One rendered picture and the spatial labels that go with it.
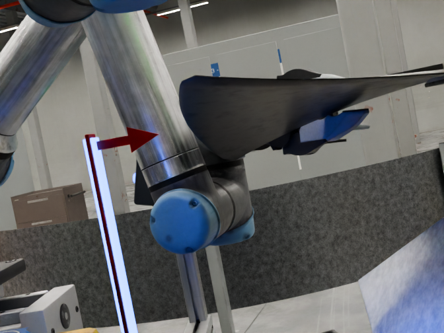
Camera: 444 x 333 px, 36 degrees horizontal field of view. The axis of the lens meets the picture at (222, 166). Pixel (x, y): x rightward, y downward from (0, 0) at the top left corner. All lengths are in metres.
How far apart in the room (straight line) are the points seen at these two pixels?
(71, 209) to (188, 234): 6.58
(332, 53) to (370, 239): 4.26
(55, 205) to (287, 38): 2.95
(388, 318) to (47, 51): 0.61
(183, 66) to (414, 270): 6.40
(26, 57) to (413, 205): 1.87
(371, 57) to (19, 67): 3.99
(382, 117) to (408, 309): 4.26
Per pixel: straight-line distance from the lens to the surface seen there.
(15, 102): 1.03
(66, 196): 7.26
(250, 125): 0.66
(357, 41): 4.87
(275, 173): 6.74
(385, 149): 4.85
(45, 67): 1.01
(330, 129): 0.70
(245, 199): 0.90
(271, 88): 0.55
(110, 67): 0.80
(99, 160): 0.62
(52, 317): 0.92
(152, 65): 0.80
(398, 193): 2.56
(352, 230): 2.46
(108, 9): 0.58
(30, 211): 7.44
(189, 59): 6.95
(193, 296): 1.18
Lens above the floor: 1.17
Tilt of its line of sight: 3 degrees down
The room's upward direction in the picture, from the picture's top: 11 degrees counter-clockwise
